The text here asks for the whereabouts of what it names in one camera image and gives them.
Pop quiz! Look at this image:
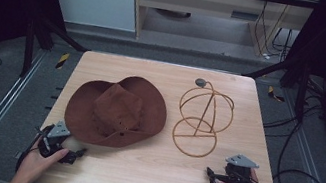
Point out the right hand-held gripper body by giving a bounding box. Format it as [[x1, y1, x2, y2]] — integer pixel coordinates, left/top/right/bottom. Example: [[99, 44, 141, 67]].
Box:
[[219, 150, 263, 183]]

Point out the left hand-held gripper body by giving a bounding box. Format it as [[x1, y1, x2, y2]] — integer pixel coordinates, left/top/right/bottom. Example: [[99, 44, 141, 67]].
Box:
[[33, 116, 77, 164]]

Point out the gold wire hat stand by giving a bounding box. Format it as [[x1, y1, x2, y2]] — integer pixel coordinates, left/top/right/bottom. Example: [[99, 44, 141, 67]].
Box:
[[168, 75, 240, 164]]

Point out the brown suede cowboy hat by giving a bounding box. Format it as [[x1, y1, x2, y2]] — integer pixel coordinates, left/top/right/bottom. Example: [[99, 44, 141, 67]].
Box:
[[59, 65, 174, 157]]

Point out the person's left hand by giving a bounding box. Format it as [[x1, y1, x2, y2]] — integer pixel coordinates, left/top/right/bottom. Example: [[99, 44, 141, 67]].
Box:
[[13, 139, 71, 183]]

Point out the yellow black striped tape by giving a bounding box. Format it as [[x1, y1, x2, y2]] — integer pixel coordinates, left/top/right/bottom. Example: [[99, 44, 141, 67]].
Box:
[[265, 85, 287, 104], [54, 51, 71, 73]]

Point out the black metal stand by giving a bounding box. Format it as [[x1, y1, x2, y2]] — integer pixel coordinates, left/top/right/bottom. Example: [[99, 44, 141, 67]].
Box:
[[237, 51, 314, 124], [16, 12, 95, 90]]

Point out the light wooden cabinet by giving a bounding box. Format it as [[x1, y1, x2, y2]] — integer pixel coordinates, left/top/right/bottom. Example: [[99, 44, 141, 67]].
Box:
[[121, 0, 321, 70]]

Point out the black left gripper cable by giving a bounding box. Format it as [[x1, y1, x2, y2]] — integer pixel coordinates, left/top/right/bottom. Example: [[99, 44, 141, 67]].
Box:
[[14, 133, 46, 177]]

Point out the black looped floor cable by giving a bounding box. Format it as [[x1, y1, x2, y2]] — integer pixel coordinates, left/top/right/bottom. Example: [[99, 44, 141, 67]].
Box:
[[252, 89, 326, 183]]

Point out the bundle of hanging cables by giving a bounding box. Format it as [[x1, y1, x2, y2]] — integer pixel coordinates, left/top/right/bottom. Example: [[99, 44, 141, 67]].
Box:
[[248, 0, 300, 65]]

